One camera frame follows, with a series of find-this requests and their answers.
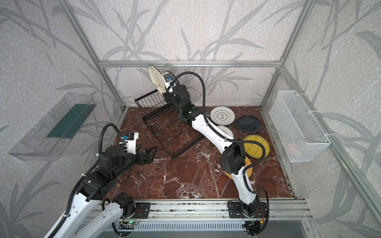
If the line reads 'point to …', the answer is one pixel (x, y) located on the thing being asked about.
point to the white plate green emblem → (222, 115)
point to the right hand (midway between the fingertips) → (167, 81)
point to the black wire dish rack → (177, 137)
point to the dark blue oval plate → (248, 124)
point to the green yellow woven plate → (255, 149)
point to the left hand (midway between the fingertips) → (150, 147)
